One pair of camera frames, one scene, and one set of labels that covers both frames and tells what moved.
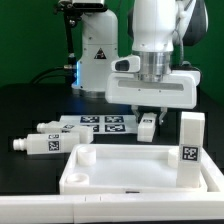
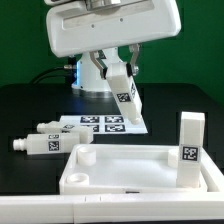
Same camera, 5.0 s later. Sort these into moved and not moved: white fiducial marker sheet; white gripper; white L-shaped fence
Moved: white gripper
Not moved: white L-shaped fence; white fiducial marker sheet
